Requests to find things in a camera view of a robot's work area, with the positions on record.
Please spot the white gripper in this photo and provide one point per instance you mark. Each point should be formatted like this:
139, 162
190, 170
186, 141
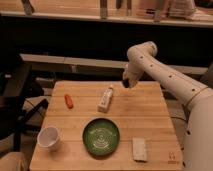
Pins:
130, 78

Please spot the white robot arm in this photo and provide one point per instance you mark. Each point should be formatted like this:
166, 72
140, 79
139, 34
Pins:
194, 95

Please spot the white ceramic cup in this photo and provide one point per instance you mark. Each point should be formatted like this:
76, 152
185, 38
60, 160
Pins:
49, 138

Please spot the green bowl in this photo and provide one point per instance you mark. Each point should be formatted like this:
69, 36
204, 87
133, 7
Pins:
101, 137

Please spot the white sponge block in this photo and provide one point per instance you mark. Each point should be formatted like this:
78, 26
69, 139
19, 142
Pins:
139, 149

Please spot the black chair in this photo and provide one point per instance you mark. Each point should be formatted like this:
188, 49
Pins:
13, 118

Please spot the wooden shelf rail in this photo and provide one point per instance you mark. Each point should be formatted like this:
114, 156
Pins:
101, 63

